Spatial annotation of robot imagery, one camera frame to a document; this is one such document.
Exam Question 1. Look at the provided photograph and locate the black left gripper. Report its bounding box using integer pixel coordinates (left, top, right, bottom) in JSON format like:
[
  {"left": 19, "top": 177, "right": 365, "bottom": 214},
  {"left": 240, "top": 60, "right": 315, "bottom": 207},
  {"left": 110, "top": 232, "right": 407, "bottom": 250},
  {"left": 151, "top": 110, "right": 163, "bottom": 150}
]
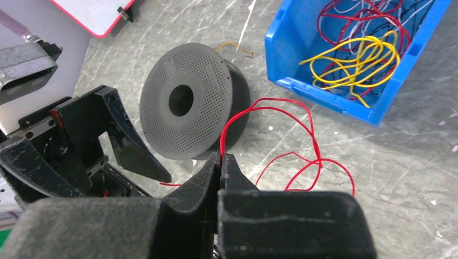
[{"left": 1, "top": 86, "right": 172, "bottom": 207}]

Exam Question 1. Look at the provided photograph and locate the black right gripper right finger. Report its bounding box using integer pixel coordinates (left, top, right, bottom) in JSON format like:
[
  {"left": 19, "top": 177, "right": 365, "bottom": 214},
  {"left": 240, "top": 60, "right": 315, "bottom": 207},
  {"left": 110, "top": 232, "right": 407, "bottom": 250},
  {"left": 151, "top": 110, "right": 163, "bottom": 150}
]
[{"left": 217, "top": 154, "right": 377, "bottom": 258}]

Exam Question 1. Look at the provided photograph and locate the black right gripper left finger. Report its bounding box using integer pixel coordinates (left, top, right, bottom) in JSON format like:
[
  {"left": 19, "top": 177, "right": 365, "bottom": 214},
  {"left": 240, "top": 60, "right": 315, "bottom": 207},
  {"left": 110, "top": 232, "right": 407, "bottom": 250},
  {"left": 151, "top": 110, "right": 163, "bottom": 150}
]
[{"left": 1, "top": 153, "right": 221, "bottom": 258}]

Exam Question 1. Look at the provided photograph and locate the long red wire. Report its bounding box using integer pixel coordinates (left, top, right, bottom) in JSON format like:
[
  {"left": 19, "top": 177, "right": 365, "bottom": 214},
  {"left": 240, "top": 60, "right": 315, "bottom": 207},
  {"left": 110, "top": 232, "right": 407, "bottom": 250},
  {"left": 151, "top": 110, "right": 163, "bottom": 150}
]
[{"left": 159, "top": 97, "right": 356, "bottom": 198}]

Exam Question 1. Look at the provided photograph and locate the grey perforated cable spool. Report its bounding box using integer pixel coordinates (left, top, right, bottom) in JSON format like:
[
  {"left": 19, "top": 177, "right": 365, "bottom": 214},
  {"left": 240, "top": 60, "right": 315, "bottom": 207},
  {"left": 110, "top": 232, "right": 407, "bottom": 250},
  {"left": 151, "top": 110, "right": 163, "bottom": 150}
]
[{"left": 140, "top": 43, "right": 251, "bottom": 160}]

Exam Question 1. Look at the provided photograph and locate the pink framed whiteboard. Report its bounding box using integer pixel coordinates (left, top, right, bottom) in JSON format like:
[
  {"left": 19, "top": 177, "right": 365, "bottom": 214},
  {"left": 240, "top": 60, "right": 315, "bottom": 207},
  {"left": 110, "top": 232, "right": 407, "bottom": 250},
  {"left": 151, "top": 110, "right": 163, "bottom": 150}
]
[{"left": 51, "top": 0, "right": 134, "bottom": 38}]

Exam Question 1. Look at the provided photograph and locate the blue plastic bin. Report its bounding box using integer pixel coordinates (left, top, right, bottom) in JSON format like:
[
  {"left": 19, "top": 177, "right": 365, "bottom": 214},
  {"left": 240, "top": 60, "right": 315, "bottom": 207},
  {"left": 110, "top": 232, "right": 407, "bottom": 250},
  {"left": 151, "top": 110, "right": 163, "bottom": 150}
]
[{"left": 265, "top": 1, "right": 450, "bottom": 126}]

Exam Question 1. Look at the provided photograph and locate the yellow wire on spool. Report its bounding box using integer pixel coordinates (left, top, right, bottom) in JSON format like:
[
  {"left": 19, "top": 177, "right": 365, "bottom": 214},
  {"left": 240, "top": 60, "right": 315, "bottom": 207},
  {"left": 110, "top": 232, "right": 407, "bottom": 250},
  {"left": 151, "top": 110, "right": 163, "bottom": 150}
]
[{"left": 215, "top": 42, "right": 255, "bottom": 59}]

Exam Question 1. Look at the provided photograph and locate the yellow wire bundle in bin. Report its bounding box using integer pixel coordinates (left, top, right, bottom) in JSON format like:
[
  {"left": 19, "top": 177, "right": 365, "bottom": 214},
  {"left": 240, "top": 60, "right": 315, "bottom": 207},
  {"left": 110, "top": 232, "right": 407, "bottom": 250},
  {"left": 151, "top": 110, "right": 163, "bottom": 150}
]
[{"left": 299, "top": 30, "right": 401, "bottom": 108}]

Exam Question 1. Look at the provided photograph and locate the red wire tangle in bin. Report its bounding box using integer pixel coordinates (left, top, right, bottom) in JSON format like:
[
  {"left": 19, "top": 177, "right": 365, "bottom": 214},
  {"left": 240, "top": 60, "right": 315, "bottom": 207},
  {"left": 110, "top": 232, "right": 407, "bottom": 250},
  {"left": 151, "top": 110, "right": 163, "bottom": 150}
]
[{"left": 316, "top": 0, "right": 437, "bottom": 101}]

